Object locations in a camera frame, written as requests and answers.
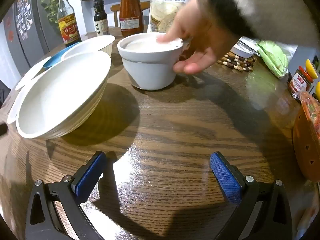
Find medium white bowl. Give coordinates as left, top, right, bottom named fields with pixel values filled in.
left=61, top=35, right=116, bottom=62

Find red sauce glass bottle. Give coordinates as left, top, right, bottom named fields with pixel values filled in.
left=119, top=0, right=145, bottom=38

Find orange perforated container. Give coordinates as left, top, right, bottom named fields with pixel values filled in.
left=292, top=106, right=320, bottom=182

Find dark cloth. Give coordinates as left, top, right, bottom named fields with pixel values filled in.
left=0, top=79, right=12, bottom=108

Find green plastic bag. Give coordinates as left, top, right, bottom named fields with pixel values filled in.
left=256, top=40, right=290, bottom=80

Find white ceramic cup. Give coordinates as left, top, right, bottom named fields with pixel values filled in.
left=117, top=32, right=184, bottom=91

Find beaded wooden trivet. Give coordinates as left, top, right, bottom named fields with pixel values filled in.
left=217, top=51, right=257, bottom=73

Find small dark soy sauce bottle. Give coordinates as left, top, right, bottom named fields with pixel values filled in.
left=93, top=0, right=111, bottom=36

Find person's left hand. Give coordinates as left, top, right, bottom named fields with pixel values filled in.
left=156, top=0, right=238, bottom=75

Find red snack packet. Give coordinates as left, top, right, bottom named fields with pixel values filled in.
left=299, top=91, right=320, bottom=140

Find yellow plastic item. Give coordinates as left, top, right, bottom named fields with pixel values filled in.
left=305, top=59, right=320, bottom=80

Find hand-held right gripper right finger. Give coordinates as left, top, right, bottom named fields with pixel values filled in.
left=211, top=151, right=293, bottom=240

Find green leafy plant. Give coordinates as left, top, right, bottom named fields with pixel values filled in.
left=41, top=0, right=63, bottom=25

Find vinegar bottle yellow cap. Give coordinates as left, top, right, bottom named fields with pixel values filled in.
left=57, top=0, right=82, bottom=47

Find blue plate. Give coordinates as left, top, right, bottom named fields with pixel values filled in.
left=42, top=42, right=82, bottom=70

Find grey refrigerator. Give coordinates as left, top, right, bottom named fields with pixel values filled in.
left=2, top=0, right=54, bottom=55

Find flour bag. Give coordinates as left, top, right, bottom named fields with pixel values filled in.
left=142, top=0, right=202, bottom=33

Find red label sauce jar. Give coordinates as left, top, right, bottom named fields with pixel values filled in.
left=287, top=66, right=314, bottom=100

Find large white ribbed bowl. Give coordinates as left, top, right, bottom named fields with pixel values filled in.
left=15, top=51, right=112, bottom=140

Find fridge photo magnets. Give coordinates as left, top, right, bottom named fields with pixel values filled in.
left=14, top=0, right=35, bottom=41

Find person's left forearm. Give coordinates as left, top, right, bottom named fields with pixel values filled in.
left=195, top=0, right=320, bottom=49

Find wooden chair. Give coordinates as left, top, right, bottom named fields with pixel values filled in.
left=110, top=1, right=151, bottom=28

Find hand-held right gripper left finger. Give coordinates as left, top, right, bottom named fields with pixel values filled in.
left=25, top=151, right=107, bottom=240

